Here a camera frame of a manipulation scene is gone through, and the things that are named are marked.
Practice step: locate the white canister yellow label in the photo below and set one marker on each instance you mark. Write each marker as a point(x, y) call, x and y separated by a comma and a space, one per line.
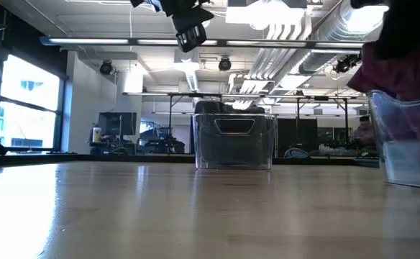
point(96, 134)

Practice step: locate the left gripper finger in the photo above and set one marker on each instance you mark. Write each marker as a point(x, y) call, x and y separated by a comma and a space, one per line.
point(193, 19)
point(192, 39)

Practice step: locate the black ceiling light cluster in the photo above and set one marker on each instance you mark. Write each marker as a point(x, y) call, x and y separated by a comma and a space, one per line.
point(346, 63)

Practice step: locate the black computer monitor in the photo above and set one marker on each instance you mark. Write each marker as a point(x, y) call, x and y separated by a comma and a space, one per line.
point(118, 124)

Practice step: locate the person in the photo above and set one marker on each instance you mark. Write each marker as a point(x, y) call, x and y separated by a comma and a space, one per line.
point(364, 133)

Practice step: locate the black ceiling camera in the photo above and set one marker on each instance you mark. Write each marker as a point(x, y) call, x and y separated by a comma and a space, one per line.
point(106, 67)
point(225, 64)

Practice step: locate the silver ventilation duct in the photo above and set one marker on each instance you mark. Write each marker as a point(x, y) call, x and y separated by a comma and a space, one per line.
point(325, 43)

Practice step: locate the black aluminium table frame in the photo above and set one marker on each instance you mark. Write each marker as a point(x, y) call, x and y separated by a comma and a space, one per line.
point(34, 158)

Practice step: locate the long ceiling light bar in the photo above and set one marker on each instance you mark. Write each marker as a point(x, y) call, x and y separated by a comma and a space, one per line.
point(123, 42)

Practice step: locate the clear plastic bin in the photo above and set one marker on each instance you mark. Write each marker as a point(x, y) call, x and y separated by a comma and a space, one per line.
point(272, 162)
point(404, 172)

